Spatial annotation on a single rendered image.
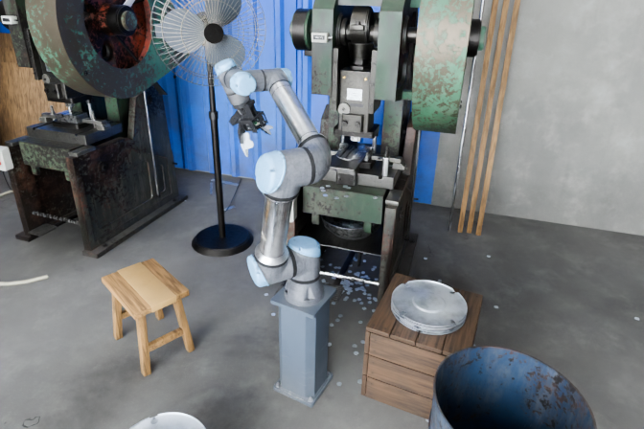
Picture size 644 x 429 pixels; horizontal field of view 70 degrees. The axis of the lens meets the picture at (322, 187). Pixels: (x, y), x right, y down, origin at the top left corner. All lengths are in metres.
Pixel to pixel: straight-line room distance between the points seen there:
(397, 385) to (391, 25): 1.44
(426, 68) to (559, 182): 2.01
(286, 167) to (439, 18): 0.80
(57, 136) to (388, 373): 2.28
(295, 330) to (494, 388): 0.70
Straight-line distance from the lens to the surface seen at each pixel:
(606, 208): 3.72
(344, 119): 2.18
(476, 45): 2.09
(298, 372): 1.93
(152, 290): 2.10
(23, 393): 2.34
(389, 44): 2.06
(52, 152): 3.08
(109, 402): 2.16
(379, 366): 1.91
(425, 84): 1.80
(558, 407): 1.69
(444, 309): 1.89
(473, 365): 1.67
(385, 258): 2.20
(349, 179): 2.19
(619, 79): 3.46
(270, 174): 1.29
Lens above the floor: 1.52
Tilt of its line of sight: 24 degrees down
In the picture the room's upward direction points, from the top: 1 degrees clockwise
